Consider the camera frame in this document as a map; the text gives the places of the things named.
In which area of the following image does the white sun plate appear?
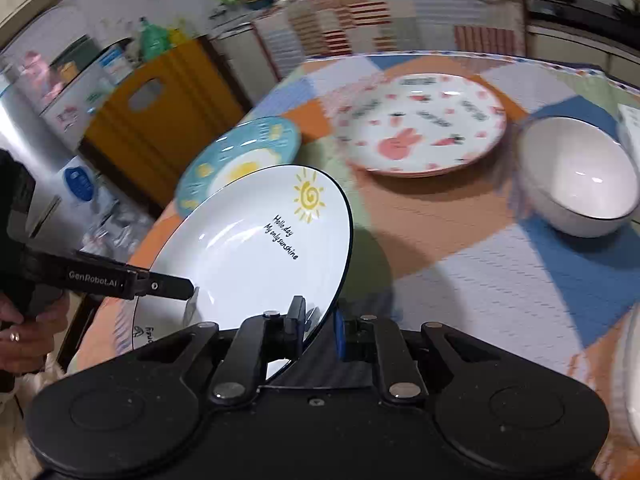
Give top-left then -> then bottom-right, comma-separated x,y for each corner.
131,165 -> 354,349

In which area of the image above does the teal egg plate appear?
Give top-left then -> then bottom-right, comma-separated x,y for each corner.
175,116 -> 302,219

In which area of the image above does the white bowl dark rim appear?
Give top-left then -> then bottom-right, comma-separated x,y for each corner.
515,117 -> 639,238

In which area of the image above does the person's left hand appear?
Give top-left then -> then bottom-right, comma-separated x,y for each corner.
0,292 -> 70,375

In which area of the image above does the white refrigerator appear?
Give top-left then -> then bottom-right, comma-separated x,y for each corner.
0,6 -> 132,256

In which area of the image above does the orange wooden chair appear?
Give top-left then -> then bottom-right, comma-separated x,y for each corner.
79,36 -> 250,218

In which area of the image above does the patchwork tablecloth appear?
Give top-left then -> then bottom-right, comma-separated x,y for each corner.
74,50 -> 640,480

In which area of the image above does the patchwork counter cloth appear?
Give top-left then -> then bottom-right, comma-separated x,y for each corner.
252,0 -> 526,78

